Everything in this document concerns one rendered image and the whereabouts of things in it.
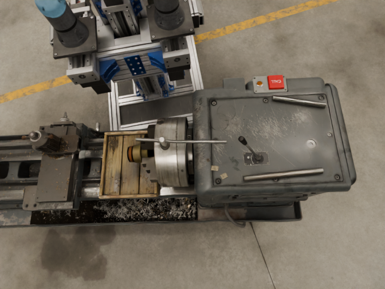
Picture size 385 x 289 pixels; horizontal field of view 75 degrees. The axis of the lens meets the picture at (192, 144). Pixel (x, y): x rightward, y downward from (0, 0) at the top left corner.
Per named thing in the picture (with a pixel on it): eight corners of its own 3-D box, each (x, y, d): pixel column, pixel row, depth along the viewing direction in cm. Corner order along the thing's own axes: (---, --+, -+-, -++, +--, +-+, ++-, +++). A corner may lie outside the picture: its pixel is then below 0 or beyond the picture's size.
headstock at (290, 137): (302, 113, 139) (336, 73, 102) (317, 200, 124) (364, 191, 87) (195, 118, 142) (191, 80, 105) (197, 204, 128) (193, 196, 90)
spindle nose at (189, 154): (195, 135, 126) (192, 121, 106) (196, 176, 122) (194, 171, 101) (189, 135, 126) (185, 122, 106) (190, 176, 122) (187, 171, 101)
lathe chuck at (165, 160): (183, 128, 133) (175, 106, 102) (184, 188, 126) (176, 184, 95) (166, 128, 133) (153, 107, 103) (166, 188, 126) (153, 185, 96)
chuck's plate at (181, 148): (189, 128, 133) (184, 106, 102) (191, 188, 126) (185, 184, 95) (183, 128, 133) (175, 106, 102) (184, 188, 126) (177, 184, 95)
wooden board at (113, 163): (159, 132, 141) (158, 129, 137) (158, 197, 130) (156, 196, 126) (107, 134, 142) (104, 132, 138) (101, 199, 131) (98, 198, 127)
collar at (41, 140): (49, 129, 117) (45, 127, 114) (46, 145, 115) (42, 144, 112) (32, 130, 117) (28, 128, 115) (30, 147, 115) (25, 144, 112)
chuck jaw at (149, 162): (166, 156, 111) (165, 182, 105) (168, 160, 115) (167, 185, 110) (141, 157, 111) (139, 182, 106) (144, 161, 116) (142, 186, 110)
